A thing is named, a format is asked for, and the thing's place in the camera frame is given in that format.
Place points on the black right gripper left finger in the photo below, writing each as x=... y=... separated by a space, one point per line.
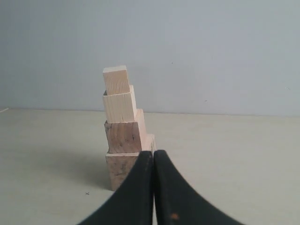
x=132 y=202

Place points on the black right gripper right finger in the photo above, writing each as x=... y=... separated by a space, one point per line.
x=177 y=203

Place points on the second largest wooden cube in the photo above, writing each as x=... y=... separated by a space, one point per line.
x=127 y=137

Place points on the smallest wooden cube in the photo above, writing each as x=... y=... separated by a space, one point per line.
x=116 y=80

